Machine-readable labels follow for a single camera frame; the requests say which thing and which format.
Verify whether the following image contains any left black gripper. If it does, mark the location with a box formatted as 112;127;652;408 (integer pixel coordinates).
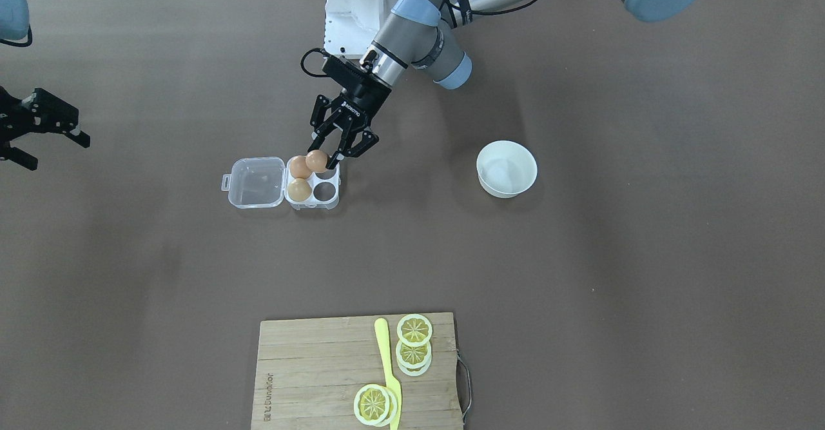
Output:
307;72;392;170

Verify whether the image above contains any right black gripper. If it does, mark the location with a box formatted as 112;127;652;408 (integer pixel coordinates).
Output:
1;87;91;171

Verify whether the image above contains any brown egg from bowl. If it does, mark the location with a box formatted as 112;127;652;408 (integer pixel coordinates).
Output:
306;149;329;174

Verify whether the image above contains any clear plastic egg box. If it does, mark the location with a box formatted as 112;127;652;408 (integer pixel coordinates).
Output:
220;157;341;210

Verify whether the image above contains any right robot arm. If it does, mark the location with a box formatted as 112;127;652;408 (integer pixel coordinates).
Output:
1;0;90;171

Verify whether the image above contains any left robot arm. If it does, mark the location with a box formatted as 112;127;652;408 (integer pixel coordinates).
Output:
307;0;695;172

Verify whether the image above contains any brown egg in box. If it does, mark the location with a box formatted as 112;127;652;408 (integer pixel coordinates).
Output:
287;155;313;180

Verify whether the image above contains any pale beige egg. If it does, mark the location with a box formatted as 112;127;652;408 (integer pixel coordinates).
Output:
286;178;313;202

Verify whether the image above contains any white bowl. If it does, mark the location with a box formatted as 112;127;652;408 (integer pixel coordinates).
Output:
476;140;538;199

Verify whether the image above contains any lemon slice middle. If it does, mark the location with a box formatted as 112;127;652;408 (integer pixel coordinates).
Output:
395;341;431;369

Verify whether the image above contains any bamboo cutting board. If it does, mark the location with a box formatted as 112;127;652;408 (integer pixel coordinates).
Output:
251;312;474;429

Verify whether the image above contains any lemon slice lower stack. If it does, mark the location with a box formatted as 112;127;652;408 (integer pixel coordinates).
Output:
398;358;431;376

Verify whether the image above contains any yellow plastic knife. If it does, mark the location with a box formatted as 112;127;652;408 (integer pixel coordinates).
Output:
374;317;403;429

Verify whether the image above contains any lemon slice under front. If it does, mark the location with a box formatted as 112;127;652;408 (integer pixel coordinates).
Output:
377;387;400;427

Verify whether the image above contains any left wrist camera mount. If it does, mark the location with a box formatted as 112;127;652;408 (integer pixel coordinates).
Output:
322;55;367;90

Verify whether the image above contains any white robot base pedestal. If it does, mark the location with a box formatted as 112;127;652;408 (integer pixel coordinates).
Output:
322;0;397;59

